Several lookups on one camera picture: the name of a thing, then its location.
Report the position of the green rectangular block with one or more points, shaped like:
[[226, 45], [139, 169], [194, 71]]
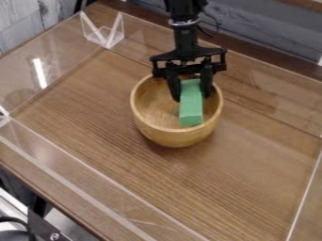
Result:
[[191, 114]]

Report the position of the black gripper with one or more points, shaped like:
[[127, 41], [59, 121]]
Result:
[[189, 57]]

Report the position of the clear acrylic barrier tray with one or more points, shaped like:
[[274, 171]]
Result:
[[92, 139]]

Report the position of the brown wooden bowl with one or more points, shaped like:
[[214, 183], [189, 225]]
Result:
[[157, 114]]

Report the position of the black metal bracket with bolt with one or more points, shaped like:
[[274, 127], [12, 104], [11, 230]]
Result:
[[43, 230]]

